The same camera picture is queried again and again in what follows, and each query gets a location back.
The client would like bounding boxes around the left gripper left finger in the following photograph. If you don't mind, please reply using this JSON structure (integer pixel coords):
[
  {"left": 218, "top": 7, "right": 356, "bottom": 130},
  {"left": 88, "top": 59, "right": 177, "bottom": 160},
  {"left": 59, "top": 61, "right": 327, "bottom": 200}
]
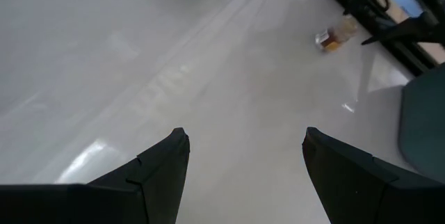
[{"left": 0, "top": 127, "right": 191, "bottom": 224}]

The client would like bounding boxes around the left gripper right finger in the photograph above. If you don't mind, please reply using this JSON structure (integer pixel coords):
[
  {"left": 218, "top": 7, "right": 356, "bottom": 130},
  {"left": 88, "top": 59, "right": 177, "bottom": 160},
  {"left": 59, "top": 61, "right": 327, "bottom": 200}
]
[{"left": 301, "top": 126, "right": 445, "bottom": 224}]

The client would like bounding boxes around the small cork-lid glass jar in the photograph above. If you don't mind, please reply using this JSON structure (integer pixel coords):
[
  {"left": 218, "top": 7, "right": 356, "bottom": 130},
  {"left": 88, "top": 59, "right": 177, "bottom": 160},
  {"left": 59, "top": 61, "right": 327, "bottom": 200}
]
[{"left": 314, "top": 14, "right": 359, "bottom": 53}]

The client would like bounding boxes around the dark teal plastic bin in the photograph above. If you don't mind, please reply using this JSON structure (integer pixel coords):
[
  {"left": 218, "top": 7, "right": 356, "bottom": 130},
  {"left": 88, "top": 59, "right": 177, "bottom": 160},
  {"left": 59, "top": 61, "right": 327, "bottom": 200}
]
[{"left": 398, "top": 62, "right": 445, "bottom": 185}]

